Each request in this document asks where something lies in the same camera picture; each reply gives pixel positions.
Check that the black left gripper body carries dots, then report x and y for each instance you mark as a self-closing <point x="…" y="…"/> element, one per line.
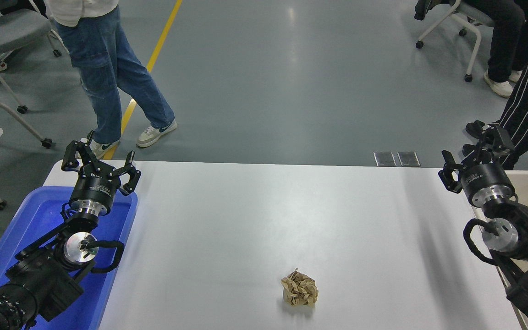
<point x="95" y="188"/>

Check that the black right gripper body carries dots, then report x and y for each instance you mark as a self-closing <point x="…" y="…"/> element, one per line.
<point x="486" y="178"/>

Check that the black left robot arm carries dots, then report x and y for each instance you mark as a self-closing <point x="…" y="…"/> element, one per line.
<point x="39" y="275"/>

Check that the silver floor socket plate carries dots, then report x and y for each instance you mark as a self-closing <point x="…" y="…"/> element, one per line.
<point x="384" y="159"/>
<point x="408" y="159"/>

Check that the blue plastic tray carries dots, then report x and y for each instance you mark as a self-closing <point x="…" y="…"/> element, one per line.
<point x="39" y="215"/>

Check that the white-framed office chair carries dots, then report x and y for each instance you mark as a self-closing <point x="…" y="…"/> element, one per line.
<point x="475" y="20"/>

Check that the black jacket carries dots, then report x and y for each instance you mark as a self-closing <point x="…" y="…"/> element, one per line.
<point x="429" y="8"/>

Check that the crumpled tan paper ball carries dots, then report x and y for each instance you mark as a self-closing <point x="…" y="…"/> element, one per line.
<point x="299" y="288"/>

